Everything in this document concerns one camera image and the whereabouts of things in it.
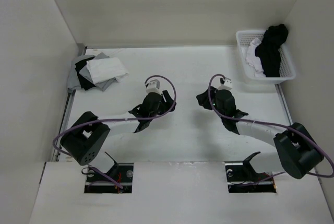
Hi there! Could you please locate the black tank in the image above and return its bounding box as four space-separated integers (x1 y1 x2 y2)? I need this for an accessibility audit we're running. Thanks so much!
255 24 289 77
75 55 96 91

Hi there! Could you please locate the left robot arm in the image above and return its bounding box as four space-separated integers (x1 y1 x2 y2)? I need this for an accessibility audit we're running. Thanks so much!
61 90 176 182

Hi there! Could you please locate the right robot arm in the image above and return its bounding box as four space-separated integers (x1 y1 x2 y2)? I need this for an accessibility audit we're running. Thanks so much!
196 87 324 179

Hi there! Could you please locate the white tank top in basket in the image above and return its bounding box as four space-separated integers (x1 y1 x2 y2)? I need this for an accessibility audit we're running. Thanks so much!
245 38 266 78

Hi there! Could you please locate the folded grey tank top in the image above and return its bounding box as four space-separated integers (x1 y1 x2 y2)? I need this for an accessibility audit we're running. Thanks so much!
80 66 116 91

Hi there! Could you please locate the folded white tank top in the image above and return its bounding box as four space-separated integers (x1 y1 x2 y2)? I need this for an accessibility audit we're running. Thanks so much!
86 57 129 84

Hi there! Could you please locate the folded black tank top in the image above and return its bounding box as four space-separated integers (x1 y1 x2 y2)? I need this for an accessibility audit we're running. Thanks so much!
75 55 96 91

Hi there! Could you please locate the bottom grey tank top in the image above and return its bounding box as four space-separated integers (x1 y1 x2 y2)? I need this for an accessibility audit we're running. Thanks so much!
67 55 95 93

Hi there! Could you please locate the white plastic basket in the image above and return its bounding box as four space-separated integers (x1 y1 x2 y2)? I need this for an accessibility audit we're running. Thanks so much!
235 30 296 85

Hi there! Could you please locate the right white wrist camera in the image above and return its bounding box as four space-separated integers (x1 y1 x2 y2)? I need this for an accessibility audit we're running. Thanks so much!
218 77 233 90

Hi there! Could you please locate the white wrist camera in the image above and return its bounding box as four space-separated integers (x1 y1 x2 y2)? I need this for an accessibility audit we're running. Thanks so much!
218 77 233 90
145 79 161 95

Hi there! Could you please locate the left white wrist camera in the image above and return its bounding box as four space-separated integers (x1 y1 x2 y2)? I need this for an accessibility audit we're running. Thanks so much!
145 79 161 95

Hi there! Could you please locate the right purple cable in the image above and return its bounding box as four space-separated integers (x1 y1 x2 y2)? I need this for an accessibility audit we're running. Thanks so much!
208 74 334 187

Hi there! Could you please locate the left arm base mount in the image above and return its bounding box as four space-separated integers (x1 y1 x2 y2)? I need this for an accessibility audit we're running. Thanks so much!
81 163 134 194

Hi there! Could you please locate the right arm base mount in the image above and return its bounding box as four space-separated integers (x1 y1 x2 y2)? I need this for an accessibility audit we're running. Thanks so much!
225 151 276 193

